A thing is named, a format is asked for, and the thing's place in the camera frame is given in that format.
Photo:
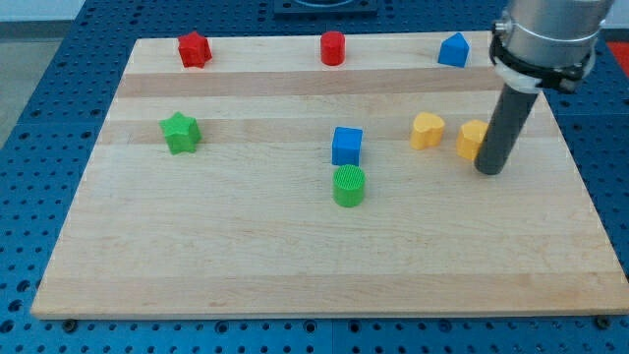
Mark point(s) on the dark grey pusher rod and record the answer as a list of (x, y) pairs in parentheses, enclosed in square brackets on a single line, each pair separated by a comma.
[(506, 123)]

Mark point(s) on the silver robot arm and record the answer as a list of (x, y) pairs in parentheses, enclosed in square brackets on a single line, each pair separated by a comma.
[(536, 45)]

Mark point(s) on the yellow hexagon block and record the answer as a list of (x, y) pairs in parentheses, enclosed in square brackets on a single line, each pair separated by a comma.
[(470, 137)]

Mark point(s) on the blue cube block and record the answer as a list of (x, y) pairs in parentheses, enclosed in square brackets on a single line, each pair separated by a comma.
[(346, 146)]

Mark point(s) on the green cylinder block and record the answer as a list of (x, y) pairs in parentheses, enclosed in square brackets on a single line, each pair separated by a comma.
[(348, 185)]

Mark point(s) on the yellow heart block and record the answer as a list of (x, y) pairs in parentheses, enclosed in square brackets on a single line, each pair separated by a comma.
[(427, 131)]

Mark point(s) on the blue pentagon block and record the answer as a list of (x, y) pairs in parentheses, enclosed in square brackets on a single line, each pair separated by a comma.
[(454, 51)]

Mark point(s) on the red cylinder block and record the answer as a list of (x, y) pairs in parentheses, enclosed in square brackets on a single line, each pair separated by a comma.
[(332, 48)]

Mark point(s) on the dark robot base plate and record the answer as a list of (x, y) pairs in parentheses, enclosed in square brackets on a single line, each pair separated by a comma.
[(289, 8)]

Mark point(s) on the red star block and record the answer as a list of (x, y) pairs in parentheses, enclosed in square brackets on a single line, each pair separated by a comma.
[(194, 50)]

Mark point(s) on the wooden board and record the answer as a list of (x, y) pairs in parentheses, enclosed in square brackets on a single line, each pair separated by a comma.
[(246, 226)]

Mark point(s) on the green star block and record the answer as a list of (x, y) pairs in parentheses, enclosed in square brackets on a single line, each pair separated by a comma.
[(181, 133)]

